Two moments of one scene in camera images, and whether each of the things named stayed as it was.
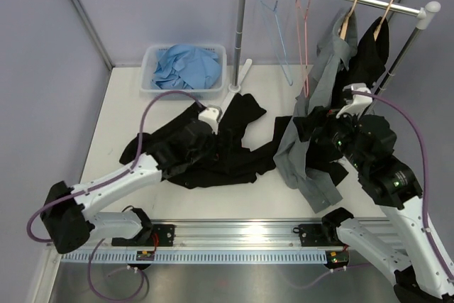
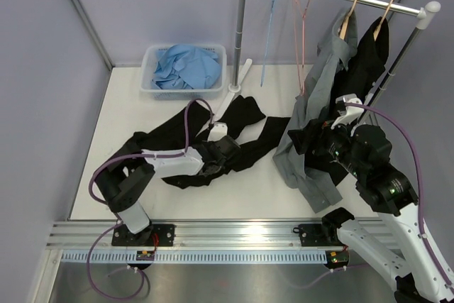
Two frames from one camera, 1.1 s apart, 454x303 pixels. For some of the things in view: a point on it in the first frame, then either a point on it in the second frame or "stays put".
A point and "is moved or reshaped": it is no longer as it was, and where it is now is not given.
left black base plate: x=154 y=235 stays put
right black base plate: x=318 y=235 stays put
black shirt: x=192 y=153 is moved or reshaped
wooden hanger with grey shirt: x=346 y=20 stays put
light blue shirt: x=186 y=67 stays put
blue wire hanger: x=274 y=10 -> x=269 y=28
